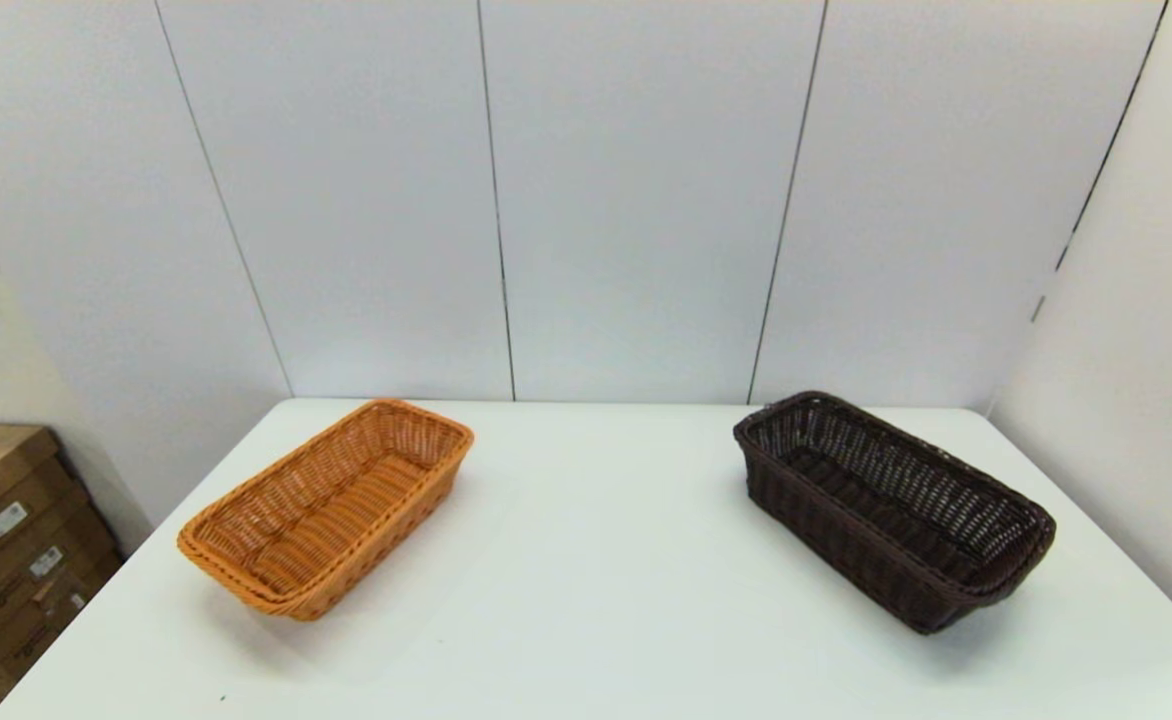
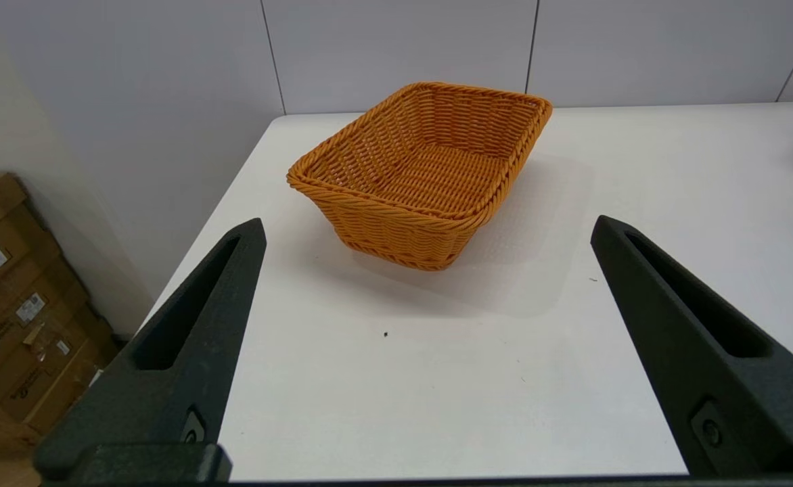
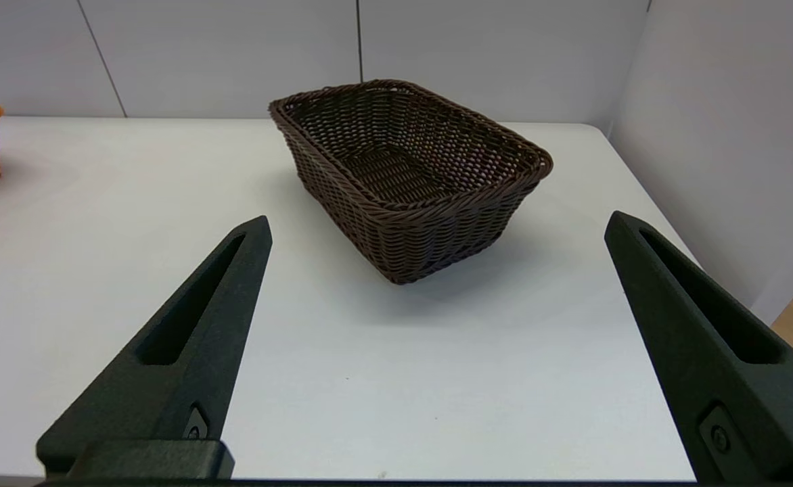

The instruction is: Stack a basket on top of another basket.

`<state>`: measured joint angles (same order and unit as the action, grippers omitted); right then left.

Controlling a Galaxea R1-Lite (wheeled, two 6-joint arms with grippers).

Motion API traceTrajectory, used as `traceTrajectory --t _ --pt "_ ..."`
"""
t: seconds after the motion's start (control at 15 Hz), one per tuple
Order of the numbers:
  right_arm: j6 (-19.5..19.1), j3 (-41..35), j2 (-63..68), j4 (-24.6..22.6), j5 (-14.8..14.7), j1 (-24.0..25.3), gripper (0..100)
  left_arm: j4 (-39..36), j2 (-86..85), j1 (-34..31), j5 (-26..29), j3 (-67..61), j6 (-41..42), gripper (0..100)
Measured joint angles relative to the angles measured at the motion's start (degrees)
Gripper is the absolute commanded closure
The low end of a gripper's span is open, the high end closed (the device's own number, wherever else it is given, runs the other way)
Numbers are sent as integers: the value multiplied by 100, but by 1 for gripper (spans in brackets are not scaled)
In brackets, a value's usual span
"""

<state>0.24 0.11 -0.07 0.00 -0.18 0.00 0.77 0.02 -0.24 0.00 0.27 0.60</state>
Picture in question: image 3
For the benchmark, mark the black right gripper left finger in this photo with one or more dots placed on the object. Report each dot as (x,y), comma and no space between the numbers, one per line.
(187,365)

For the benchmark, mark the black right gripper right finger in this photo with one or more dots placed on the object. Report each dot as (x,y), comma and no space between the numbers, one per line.
(741,406)

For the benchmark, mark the dark brown wicker basket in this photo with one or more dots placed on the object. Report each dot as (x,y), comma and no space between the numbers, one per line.
(403,230)

